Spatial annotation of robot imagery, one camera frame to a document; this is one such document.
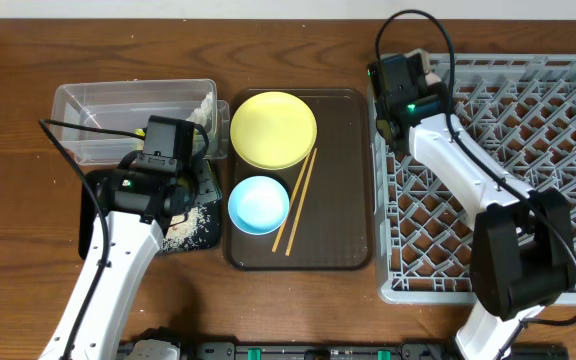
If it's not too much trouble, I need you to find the pink white bowl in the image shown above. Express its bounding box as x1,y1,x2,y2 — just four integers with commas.
417,71,442,87

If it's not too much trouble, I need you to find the pile of rice scraps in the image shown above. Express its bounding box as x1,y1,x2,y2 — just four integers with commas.
159,202,221,254

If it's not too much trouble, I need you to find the white tissue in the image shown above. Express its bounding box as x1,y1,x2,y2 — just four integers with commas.
188,92,214,127

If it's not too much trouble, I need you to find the light blue bowl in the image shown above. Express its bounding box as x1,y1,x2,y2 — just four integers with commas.
227,176,289,236

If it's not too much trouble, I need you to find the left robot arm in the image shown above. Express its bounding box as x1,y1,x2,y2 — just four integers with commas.
39,115,221,359

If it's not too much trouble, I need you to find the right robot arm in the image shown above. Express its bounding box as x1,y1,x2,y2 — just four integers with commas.
367,49,576,359

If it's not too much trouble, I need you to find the black waste tray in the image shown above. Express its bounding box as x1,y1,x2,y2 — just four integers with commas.
78,160,221,259

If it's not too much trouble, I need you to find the clear plastic waste bin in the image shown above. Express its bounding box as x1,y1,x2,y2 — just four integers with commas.
51,79,230,166

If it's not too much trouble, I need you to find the grey dishwasher rack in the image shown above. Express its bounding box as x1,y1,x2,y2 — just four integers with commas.
370,54,576,304

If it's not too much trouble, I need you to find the right wooden chopstick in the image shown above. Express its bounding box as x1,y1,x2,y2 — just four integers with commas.
285,148,318,257

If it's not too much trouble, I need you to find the wooden chopstick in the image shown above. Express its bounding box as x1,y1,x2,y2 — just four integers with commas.
285,148,318,257
272,153,311,253

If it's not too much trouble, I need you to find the left wooden chopstick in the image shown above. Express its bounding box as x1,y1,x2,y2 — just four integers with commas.
272,153,311,253

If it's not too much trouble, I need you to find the yellow plate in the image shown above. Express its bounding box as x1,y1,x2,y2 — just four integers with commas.
230,91,318,170

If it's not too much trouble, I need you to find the dark brown serving tray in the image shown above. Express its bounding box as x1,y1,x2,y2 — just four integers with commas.
223,88,374,271

